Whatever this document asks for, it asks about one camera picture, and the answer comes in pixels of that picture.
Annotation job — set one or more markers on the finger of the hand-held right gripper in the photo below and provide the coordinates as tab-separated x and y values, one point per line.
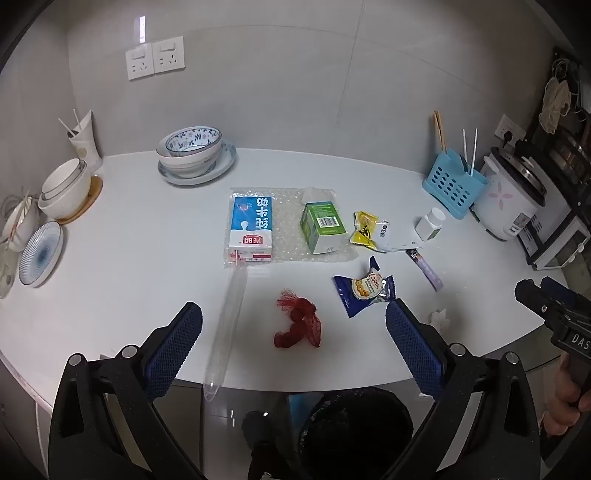
533	300
565	295

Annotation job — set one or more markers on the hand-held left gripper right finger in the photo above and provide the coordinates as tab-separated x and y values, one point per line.
415	350

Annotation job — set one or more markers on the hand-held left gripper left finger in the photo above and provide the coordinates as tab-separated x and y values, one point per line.
175	350

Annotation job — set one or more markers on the white tissue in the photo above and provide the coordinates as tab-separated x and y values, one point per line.
439	321

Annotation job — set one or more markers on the clear plastic sleeve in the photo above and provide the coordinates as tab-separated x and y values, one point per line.
226	332

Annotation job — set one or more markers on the blue snack wrapper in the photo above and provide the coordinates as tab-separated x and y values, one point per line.
364	288

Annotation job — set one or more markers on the purple sachet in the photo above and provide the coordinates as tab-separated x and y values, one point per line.
427	270

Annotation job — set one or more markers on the black trash bin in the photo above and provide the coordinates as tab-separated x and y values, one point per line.
355	434

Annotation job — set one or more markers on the red mesh net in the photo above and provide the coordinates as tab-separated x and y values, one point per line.
300	318

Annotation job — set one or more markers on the yellow snack wrapper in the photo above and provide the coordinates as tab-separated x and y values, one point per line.
367	230

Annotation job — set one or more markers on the blue white milk carton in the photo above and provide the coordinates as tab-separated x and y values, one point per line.
251	226

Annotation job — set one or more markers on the green white carton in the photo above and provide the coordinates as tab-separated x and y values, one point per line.
325	228

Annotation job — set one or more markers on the person's right hand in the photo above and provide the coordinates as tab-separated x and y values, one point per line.
564	415

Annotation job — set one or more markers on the white toaster oven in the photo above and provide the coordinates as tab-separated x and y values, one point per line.
554	235

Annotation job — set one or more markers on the white floral rice cooker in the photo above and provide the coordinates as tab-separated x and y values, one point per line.
505	203

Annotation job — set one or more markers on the blue plastic item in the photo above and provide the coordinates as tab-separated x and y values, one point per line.
302	399

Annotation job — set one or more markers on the white pill bottle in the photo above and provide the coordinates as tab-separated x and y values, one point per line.
429	226

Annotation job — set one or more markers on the person's leg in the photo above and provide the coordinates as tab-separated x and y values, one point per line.
268	443

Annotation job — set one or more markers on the blue utensil basket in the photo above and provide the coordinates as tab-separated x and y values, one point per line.
450	184

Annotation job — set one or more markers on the black metal rack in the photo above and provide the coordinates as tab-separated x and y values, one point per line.
572	152

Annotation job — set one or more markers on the white chopstick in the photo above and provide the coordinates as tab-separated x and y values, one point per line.
473	150
465	147
76	120
67	125

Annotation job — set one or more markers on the clear bubble wrap sheet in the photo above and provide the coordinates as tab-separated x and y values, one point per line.
288	230

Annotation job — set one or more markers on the blue striped plate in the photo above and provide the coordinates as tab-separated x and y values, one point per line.
40	254

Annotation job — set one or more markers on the round wooden coaster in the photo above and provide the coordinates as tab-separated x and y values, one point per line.
90	198

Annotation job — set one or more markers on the blue rimmed bowl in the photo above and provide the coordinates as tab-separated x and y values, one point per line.
184	167

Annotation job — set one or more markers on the large white bowl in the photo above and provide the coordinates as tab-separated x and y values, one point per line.
67	198

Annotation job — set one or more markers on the floral glass plate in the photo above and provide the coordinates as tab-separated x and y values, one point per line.
5	272

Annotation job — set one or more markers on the wooden chopstick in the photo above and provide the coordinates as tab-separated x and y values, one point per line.
437	131
442	131

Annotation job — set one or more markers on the hanging beige cloth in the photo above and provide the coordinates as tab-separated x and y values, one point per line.
556	104

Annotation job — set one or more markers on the blue floral bowl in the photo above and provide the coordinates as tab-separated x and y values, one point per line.
193	145

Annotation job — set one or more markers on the small white bowl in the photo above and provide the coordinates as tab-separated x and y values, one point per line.
62	177

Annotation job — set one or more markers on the white utensil holder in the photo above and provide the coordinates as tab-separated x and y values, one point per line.
87	145

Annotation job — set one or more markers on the wall socket with plug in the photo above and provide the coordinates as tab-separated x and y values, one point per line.
508	129

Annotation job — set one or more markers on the white wall socket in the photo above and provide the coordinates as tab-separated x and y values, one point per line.
140	63
169	55

